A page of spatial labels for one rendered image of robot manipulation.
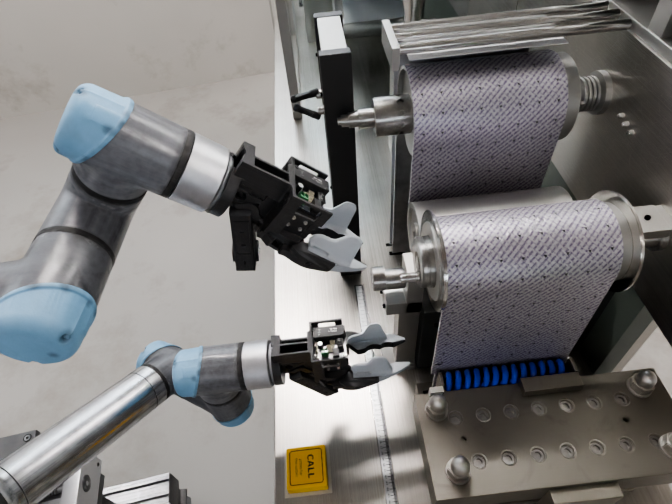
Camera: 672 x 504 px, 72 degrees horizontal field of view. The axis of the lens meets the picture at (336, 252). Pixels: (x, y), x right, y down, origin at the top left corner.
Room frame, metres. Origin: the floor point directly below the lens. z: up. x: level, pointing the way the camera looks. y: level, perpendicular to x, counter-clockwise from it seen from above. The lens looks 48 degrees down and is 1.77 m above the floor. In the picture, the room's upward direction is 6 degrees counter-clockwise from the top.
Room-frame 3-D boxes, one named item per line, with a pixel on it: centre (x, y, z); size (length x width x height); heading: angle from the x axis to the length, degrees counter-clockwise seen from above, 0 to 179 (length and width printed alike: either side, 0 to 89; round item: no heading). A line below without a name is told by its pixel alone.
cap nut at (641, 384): (0.30, -0.46, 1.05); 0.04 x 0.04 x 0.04
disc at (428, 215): (0.43, -0.14, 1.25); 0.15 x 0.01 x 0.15; 1
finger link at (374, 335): (0.40, -0.05, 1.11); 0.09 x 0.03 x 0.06; 100
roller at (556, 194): (0.55, -0.26, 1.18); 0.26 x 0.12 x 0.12; 91
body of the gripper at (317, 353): (0.37, 0.06, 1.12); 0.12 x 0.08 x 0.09; 91
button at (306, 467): (0.26, 0.09, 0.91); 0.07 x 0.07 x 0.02; 1
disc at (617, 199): (0.43, -0.39, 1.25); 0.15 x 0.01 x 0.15; 1
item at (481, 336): (0.37, -0.26, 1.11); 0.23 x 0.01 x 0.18; 91
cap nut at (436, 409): (0.30, -0.13, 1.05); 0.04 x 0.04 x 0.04
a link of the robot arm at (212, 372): (0.37, 0.21, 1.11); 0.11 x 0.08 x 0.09; 91
